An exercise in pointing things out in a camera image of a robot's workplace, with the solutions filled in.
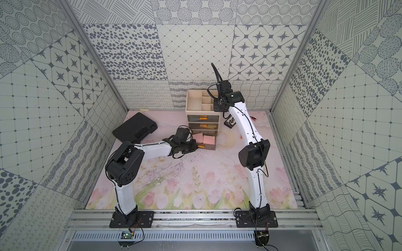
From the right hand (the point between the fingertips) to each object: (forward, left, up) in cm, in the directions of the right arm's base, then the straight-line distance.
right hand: (219, 108), depth 89 cm
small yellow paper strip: (+23, +59, -23) cm, 67 cm away
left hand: (-16, +9, -18) cm, 26 cm away
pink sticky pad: (-6, +13, -21) cm, 25 cm away
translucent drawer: (-4, +5, -4) cm, 8 cm away
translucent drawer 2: (-5, +15, -10) cm, 19 cm away
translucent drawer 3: (-2, +5, -21) cm, 22 cm away
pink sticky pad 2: (-7, +6, -21) cm, 23 cm away
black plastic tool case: (0, +56, -18) cm, 59 cm away
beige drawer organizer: (-2, +12, -3) cm, 12 cm away
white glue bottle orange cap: (-4, -16, -23) cm, 28 cm away
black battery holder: (+9, -9, -22) cm, 26 cm away
